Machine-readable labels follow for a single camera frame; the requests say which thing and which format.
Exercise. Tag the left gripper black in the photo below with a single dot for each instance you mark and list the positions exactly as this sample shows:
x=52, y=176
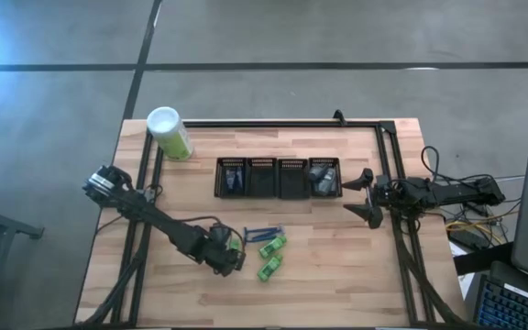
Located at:
x=216, y=247

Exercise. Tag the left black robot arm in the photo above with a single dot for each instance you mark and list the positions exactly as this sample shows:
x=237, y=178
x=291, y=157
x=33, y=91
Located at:
x=154, y=215

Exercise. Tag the black flat bar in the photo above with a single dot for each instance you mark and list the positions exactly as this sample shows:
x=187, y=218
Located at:
x=484, y=259

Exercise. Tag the black plastic slotted basket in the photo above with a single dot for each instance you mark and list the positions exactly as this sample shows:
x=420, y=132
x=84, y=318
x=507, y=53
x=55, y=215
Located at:
x=220, y=192
x=293, y=181
x=261, y=181
x=338, y=190

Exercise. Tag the dark grey deodorant stick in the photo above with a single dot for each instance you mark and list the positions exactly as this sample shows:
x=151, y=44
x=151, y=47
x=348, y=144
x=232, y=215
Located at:
x=327, y=183
x=318, y=172

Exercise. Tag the blue pens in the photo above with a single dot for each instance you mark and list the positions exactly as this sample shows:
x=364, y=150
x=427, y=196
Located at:
x=261, y=238

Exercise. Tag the green travel bottle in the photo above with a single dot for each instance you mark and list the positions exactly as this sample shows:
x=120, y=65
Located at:
x=235, y=245
x=272, y=247
x=269, y=268

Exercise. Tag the black frame clamp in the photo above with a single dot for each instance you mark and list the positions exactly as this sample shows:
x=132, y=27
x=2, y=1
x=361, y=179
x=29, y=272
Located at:
x=339, y=117

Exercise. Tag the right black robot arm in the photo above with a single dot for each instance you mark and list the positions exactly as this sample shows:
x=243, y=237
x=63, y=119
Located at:
x=452, y=191

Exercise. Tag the green white wipes canister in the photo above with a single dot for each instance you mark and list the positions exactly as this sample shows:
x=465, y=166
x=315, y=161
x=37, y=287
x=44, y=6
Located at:
x=170, y=133

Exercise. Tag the black aluminium table frame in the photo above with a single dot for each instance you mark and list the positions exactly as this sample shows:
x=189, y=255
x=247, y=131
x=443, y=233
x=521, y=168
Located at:
x=385, y=151

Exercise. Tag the black power adapter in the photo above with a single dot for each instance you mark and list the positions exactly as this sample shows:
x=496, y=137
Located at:
x=468, y=239

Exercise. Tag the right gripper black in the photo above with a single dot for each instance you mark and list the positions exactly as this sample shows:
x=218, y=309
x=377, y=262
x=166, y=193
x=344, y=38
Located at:
x=381, y=194

